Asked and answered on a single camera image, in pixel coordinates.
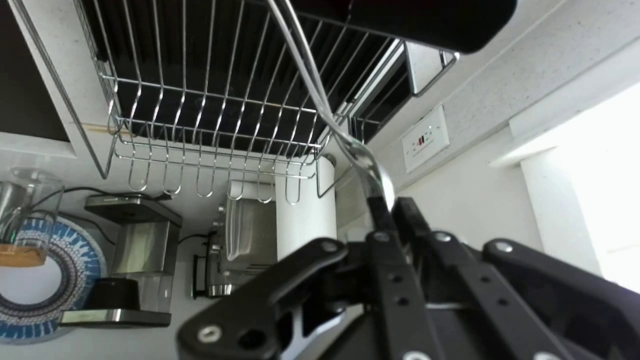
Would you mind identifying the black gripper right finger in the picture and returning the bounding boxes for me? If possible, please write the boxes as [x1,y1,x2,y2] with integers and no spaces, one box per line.
[392,198,640,360]

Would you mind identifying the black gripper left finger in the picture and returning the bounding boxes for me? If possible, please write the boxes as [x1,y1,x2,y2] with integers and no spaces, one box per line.
[175,237,364,360]

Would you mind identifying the silver metal spoon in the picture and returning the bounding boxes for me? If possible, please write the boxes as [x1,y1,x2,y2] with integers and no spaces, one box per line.
[265,0,396,210]

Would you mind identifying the black dish drying rack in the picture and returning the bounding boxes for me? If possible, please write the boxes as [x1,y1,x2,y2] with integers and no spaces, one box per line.
[77,0,458,198]

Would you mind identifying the white paper towel roll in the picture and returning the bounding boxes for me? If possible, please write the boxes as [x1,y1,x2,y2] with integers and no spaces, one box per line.
[276,155,338,258]

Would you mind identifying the blue patterned plate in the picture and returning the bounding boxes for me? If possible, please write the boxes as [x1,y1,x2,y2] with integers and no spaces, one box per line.
[0,218,108,346]

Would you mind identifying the white wall outlet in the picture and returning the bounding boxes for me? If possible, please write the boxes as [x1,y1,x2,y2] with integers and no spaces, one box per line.
[401,105,449,171]

